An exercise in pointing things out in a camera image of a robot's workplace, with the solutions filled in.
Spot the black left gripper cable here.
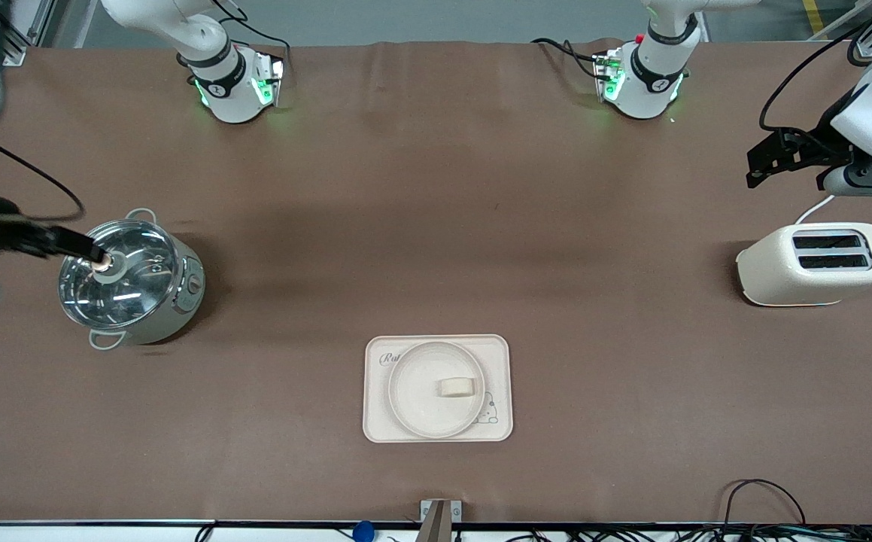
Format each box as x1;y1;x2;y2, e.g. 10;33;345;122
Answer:
758;0;872;135

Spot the black arm base cable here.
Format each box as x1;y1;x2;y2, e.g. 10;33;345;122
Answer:
210;0;291;76
532;38;609;81

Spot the aluminium frame profile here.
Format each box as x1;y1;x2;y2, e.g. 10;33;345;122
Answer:
0;0;56;67
812;0;872;58

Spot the grey metal camera bracket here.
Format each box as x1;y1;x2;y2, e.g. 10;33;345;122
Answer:
415;499;463;542

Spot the cream rabbit print tray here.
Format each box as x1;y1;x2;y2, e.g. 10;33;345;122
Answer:
363;334;514;443

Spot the black looped cable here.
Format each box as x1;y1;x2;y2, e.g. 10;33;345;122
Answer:
722;478;809;537

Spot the round cream plate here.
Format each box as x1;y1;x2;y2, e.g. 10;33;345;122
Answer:
387;340;487;440

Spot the cream two-slot toaster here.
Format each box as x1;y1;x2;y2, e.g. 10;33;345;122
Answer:
736;222;872;307

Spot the pale green electric pot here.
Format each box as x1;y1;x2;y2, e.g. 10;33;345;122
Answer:
59;209;207;352

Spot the black right arm base cable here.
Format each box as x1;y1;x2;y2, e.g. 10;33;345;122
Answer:
210;0;291;76

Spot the white toaster cable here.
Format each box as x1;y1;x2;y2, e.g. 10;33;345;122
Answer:
795;194;836;225

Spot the black left arm base cable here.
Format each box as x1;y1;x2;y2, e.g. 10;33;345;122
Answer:
532;38;609;81

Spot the brown table cloth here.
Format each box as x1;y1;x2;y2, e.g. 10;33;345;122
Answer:
0;39;872;526

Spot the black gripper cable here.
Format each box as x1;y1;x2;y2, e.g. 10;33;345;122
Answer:
758;0;872;135
0;134;85;224

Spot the glass pot lid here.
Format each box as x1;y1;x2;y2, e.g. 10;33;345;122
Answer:
58;220;182;330

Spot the black cable bundle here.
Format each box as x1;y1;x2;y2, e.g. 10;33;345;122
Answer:
481;523;872;542

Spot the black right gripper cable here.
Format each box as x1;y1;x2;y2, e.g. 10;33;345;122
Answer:
0;134;85;224

